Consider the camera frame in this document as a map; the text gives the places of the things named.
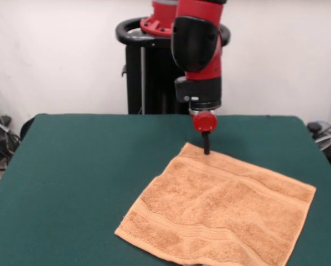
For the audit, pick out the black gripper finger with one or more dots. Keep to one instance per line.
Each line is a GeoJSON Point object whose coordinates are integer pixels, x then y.
{"type": "Point", "coordinates": [206, 145]}

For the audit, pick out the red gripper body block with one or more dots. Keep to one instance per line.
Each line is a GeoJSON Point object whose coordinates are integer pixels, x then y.
{"type": "Point", "coordinates": [205, 122]}

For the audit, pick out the orange terry towel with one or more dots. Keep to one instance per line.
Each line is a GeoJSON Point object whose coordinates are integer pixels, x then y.
{"type": "Point", "coordinates": [215, 207]}

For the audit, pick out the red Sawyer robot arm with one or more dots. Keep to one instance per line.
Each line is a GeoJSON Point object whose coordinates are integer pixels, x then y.
{"type": "Point", "coordinates": [198, 16]}

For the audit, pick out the small black device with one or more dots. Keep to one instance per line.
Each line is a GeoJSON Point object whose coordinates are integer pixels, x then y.
{"type": "Point", "coordinates": [315, 127]}

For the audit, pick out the dark green table cloth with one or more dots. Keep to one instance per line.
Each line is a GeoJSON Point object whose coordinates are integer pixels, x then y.
{"type": "Point", "coordinates": [71, 180]}

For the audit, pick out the black plug block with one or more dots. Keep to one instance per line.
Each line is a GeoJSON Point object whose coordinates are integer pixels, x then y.
{"type": "Point", "coordinates": [5, 120]}

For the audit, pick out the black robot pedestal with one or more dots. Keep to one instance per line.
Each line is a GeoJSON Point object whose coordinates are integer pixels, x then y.
{"type": "Point", "coordinates": [154, 83]}

